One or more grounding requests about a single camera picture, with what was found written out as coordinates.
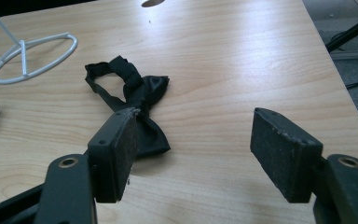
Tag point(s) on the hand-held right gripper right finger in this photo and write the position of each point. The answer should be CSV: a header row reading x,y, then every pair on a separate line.
x,y
284,155

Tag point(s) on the black bow tie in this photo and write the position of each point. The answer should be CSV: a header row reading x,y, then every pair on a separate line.
x,y
136,87

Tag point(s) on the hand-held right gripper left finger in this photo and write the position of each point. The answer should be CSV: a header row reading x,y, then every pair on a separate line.
x,y
113,155

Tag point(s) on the black metal stand leg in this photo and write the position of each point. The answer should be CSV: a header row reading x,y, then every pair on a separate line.
x,y
352,31

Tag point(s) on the grey metal floor rail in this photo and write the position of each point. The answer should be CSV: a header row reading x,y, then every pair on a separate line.
x,y
352,55

